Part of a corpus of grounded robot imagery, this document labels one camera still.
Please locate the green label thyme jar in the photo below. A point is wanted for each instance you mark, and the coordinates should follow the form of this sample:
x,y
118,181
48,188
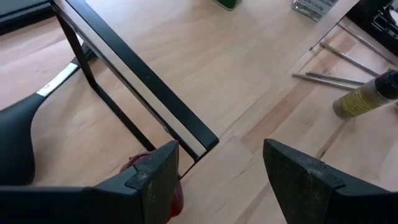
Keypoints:
x,y
360,99

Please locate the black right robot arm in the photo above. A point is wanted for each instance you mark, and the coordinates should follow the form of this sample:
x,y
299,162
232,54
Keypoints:
x,y
379,18

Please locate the thin metal rod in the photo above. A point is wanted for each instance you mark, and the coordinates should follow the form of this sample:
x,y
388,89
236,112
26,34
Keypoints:
x,y
335,78
349,58
365,42
323,82

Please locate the green black pepper tin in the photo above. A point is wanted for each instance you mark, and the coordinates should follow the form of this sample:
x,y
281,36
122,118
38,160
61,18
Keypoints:
x,y
228,3

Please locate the black frame wooden shelf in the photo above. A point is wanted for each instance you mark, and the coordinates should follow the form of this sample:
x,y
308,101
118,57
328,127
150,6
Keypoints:
x,y
217,62

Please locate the white label seasoning jar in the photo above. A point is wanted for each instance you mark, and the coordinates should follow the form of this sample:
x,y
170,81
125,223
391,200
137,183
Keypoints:
x,y
314,7

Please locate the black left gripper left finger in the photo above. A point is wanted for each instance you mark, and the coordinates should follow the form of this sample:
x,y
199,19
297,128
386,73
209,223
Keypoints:
x,y
93,205

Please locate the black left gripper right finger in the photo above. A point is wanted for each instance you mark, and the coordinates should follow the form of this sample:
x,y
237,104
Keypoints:
x,y
311,193

